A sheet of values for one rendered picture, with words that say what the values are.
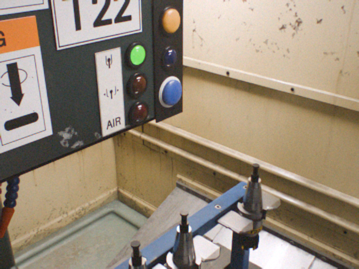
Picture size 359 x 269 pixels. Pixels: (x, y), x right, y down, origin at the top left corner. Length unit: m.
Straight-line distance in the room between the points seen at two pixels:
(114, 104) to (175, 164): 1.23
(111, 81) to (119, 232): 1.51
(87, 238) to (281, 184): 0.90
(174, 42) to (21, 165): 0.21
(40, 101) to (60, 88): 0.02
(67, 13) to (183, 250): 0.50
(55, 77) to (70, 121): 0.05
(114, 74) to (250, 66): 0.89
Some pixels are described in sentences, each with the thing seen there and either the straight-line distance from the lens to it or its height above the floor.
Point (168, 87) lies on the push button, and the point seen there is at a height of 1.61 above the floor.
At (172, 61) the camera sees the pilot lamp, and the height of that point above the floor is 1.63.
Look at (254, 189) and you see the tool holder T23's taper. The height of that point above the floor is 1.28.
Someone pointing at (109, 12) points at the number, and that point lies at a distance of 0.41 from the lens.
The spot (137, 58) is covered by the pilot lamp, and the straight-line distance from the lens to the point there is 0.44.
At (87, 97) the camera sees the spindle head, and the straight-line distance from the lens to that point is 0.42.
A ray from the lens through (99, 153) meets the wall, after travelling 1.88.
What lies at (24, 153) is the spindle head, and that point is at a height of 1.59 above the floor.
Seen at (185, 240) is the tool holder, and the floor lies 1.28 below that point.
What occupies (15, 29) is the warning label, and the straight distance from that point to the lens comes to 0.36.
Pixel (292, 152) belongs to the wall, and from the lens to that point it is 1.30.
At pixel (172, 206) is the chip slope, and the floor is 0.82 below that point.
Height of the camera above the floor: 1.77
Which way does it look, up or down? 26 degrees down
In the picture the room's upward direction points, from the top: straight up
